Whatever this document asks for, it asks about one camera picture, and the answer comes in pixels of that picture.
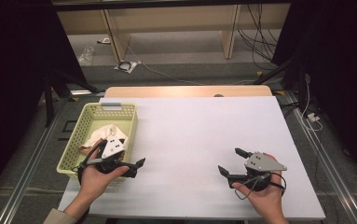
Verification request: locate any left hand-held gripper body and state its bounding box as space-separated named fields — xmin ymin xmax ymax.
xmin=95 ymin=134 xmax=130 ymax=175

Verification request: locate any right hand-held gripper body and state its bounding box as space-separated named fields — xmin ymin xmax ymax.
xmin=244 ymin=151 xmax=287 ymax=192

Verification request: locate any cream baby bodysuit brown trim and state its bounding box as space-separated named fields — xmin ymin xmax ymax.
xmin=78 ymin=123 xmax=130 ymax=155

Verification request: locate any pale green perforated plastic basket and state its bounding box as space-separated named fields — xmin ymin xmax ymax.
xmin=56 ymin=102 xmax=139 ymax=181

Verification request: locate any person's right hand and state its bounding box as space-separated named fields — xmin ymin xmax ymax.
xmin=231 ymin=171 xmax=287 ymax=222

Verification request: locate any person's left hand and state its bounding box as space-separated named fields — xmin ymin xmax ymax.
xmin=80 ymin=139 xmax=130 ymax=203

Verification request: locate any white foam board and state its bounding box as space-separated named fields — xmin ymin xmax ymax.
xmin=56 ymin=95 xmax=327 ymax=221

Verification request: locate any white power adapter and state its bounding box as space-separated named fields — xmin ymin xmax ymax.
xmin=306 ymin=112 xmax=321 ymax=123

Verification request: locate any black tripod stand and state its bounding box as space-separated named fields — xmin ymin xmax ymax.
xmin=42 ymin=69 xmax=105 ymax=127
xmin=252 ymin=55 xmax=310 ymax=110

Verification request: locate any clear plastic bag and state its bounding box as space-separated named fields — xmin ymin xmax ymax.
xmin=76 ymin=45 xmax=96 ymax=67

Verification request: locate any black curtain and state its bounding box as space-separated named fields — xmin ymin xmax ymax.
xmin=0 ymin=0 xmax=87 ymax=206
xmin=272 ymin=0 xmax=357 ymax=188

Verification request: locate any black metal crossbar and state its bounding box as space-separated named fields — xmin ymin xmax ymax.
xmin=50 ymin=0 xmax=292 ymax=12

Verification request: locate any left hand-held gripper cable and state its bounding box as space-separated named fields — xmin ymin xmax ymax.
xmin=72 ymin=141 xmax=109 ymax=186

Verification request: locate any hand-held gripper cable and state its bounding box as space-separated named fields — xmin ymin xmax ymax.
xmin=234 ymin=172 xmax=287 ymax=201
xmin=72 ymin=141 xmax=109 ymax=186

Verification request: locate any right hand-held gripper cable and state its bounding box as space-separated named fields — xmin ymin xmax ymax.
xmin=234 ymin=172 xmax=287 ymax=201

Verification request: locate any aluminium floor rail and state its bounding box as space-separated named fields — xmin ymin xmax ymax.
xmin=0 ymin=102 xmax=63 ymax=224
xmin=282 ymin=91 xmax=357 ymax=224

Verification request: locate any plastic packet with black cable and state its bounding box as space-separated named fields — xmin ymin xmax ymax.
xmin=114 ymin=60 xmax=138 ymax=75

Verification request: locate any thin white floor cable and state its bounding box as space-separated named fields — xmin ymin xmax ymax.
xmin=124 ymin=43 xmax=261 ymax=87

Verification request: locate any white adapter cable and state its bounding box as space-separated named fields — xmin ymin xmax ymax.
xmin=300 ymin=74 xmax=323 ymax=132

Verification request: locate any bundle of black cables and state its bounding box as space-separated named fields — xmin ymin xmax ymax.
xmin=236 ymin=3 xmax=281 ymax=71

